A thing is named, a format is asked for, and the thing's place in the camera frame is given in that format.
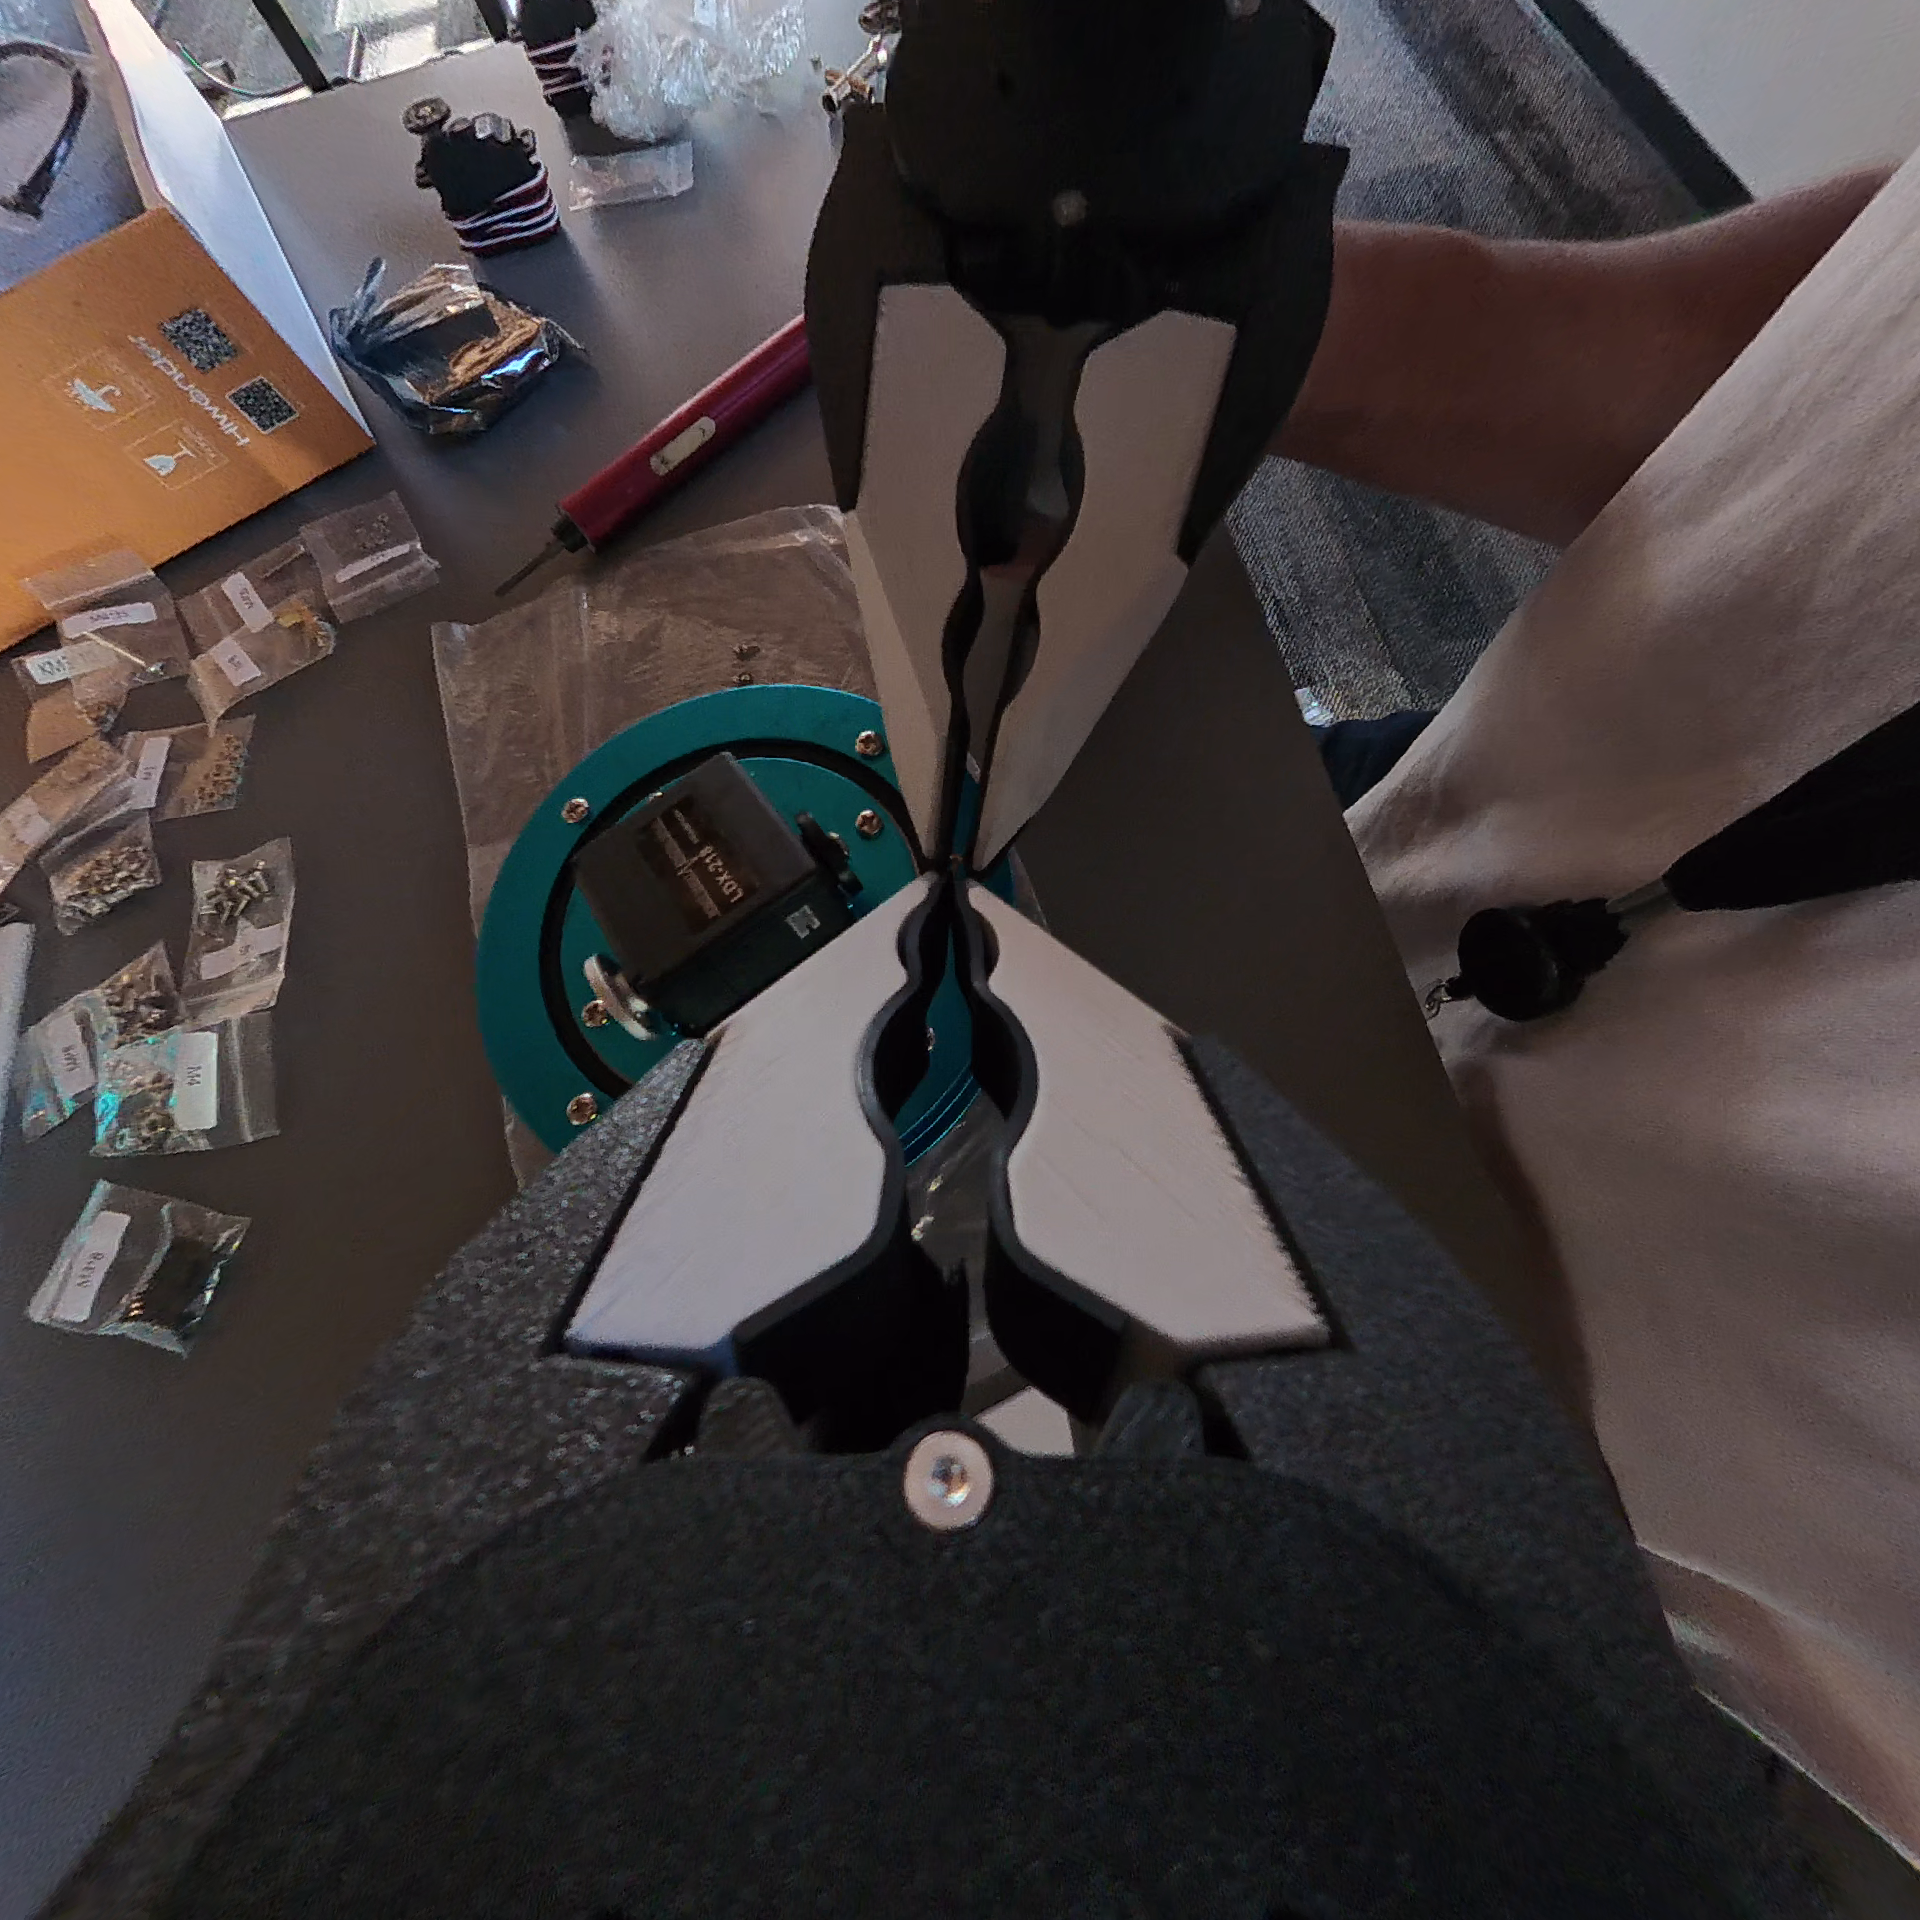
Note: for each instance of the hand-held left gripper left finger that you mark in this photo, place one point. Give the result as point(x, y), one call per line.
point(734, 1185)

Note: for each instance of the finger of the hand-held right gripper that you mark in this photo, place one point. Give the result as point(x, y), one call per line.
point(915, 451)
point(1141, 481)

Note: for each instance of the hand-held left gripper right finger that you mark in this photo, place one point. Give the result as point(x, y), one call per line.
point(1155, 1185)

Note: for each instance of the red screwdriver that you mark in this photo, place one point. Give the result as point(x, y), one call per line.
point(705, 421)

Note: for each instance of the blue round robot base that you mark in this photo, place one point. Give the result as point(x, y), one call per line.
point(523, 932)

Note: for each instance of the person's right forearm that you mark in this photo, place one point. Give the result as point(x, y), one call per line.
point(1499, 346)

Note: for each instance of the dark grey desk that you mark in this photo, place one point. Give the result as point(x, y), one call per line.
point(224, 1501)

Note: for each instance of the brass fitting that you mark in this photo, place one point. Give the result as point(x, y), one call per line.
point(850, 76)

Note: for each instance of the large clear plastic bag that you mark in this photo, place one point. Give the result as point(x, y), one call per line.
point(599, 629)

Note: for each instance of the small flat clear bag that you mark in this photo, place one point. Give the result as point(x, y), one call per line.
point(630, 177)

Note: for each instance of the crumpled clear plastic wrap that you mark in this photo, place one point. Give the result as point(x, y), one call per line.
point(690, 67)

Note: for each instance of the dark foil bag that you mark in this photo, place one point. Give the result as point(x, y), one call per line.
point(451, 354)

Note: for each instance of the group of small screw bags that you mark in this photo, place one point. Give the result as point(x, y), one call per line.
point(224, 916)

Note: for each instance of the white shirt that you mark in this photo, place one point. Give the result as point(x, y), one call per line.
point(1725, 1277)

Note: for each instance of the orange cardboard box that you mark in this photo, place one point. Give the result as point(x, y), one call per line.
point(90, 451)

